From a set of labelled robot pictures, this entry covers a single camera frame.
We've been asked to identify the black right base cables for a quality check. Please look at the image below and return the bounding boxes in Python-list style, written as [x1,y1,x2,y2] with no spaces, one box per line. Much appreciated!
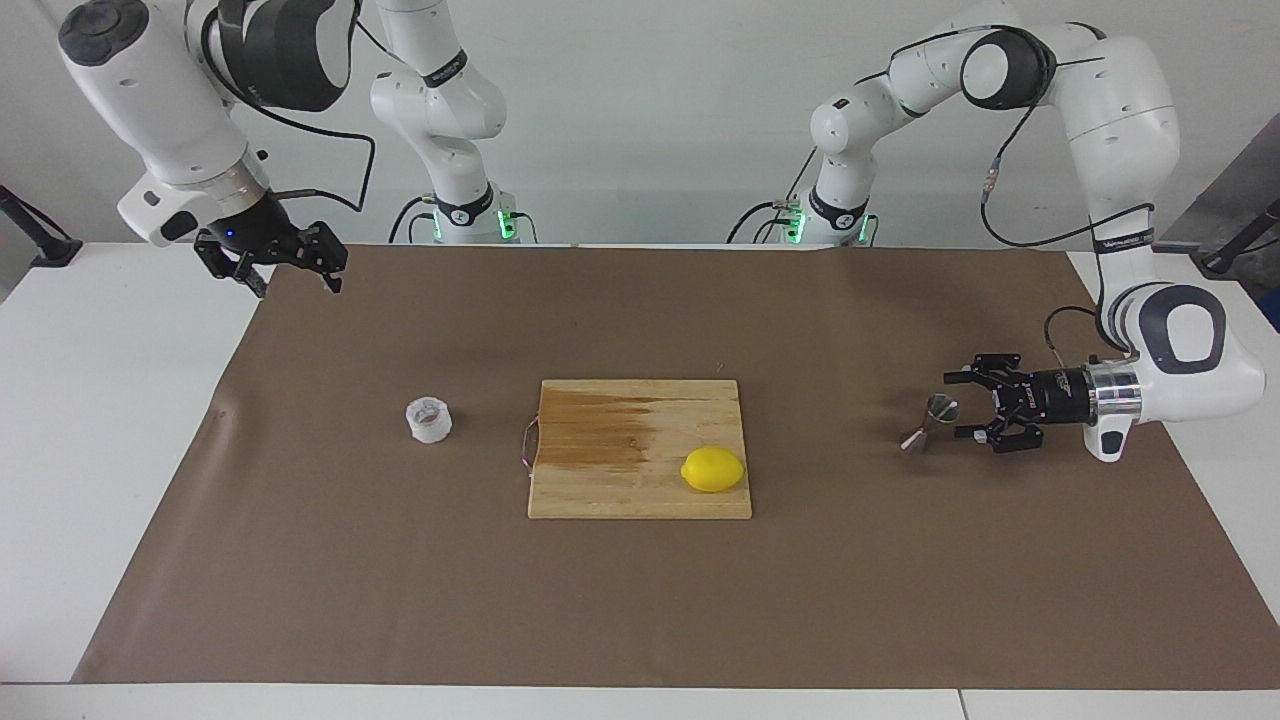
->
[388,193,441,244]

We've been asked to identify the dark grey partition panel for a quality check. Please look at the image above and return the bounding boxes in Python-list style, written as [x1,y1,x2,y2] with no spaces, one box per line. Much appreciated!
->
[1155,112,1280,251]

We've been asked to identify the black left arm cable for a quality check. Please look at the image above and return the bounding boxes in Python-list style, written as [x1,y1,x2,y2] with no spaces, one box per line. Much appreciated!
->
[870,22,1156,353]

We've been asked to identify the black base cables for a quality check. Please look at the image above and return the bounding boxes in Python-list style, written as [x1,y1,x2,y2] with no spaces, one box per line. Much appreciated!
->
[727,148,816,244]
[388,193,441,244]

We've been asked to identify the steel double jigger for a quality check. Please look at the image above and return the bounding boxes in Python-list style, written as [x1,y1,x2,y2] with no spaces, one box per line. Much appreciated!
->
[900,393,961,455]

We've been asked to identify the black left base cables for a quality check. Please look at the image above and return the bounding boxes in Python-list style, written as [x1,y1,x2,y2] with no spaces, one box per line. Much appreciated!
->
[727,148,816,244]

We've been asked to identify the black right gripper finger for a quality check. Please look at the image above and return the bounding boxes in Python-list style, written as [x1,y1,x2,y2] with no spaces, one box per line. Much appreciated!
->
[195,240,271,300]
[298,222,349,295]

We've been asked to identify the wooden cutting board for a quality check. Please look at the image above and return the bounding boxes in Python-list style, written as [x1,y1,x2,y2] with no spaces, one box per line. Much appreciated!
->
[520,378,754,521]

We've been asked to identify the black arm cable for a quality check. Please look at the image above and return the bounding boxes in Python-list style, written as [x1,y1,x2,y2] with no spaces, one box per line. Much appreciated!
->
[200,10,378,213]
[870,22,1156,353]

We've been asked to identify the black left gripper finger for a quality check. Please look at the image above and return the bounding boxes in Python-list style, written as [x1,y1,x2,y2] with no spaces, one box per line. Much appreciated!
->
[944,353,1023,397]
[953,418,1046,457]

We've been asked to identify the black clamp stand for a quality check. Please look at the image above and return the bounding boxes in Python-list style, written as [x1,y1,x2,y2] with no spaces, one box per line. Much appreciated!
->
[0,185,83,268]
[1200,195,1280,279]

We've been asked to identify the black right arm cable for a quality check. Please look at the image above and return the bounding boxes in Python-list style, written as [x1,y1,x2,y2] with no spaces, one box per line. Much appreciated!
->
[200,10,378,213]

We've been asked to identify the brown table mat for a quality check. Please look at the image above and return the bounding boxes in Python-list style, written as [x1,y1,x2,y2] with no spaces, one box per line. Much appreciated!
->
[72,243,1280,691]

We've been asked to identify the yellow lemon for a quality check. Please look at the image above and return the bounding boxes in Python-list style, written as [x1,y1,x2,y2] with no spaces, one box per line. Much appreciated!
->
[680,446,748,494]

